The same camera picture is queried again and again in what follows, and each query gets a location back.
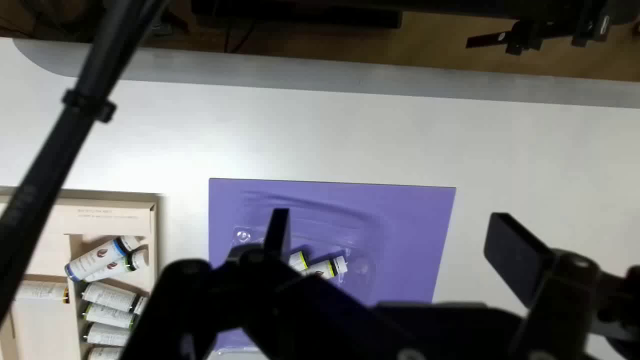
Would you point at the black stand with legs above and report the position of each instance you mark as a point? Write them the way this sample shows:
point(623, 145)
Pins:
point(526, 32)

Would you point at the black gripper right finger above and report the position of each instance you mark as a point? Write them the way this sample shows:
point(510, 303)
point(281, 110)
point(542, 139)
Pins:
point(516, 256)

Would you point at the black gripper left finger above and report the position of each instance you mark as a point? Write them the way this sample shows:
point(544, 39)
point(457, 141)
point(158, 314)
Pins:
point(276, 230)

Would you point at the purple mat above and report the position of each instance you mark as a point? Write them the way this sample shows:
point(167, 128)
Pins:
point(412, 233)

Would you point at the wooden paint tube box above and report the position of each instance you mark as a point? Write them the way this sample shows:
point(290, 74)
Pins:
point(40, 213)

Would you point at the white paint tube blue cap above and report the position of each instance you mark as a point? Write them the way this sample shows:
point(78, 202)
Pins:
point(96, 259)

